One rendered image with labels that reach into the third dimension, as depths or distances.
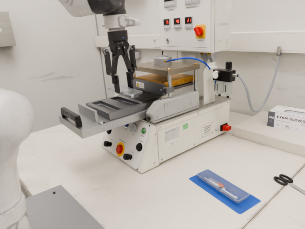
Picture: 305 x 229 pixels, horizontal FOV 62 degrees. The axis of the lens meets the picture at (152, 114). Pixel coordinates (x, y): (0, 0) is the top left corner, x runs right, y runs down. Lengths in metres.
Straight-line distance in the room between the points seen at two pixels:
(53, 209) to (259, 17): 1.26
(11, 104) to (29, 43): 1.94
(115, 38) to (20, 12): 1.52
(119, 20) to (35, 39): 1.54
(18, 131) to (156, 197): 0.52
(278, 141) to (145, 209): 0.64
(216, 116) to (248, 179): 0.36
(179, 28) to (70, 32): 1.49
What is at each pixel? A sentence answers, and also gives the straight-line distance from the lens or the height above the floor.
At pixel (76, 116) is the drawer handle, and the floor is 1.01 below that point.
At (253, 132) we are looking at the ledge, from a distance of 1.22.
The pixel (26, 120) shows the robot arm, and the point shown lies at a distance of 0.50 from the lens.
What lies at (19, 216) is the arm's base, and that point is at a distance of 0.63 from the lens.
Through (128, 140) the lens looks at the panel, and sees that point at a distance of 1.06.
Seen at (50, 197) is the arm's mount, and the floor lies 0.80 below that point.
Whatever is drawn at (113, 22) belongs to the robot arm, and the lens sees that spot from 0.96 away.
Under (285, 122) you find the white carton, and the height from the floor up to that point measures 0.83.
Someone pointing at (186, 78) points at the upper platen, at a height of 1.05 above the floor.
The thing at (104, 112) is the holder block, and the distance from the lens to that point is 0.93.
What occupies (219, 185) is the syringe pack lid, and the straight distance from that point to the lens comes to 0.89.
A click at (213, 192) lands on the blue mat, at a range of 0.89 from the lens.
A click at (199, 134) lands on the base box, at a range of 1.14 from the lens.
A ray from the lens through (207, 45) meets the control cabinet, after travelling 1.12.
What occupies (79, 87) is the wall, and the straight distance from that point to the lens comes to 2.59.
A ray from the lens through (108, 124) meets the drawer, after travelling 0.90.
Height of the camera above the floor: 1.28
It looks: 19 degrees down
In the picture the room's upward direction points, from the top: 4 degrees counter-clockwise
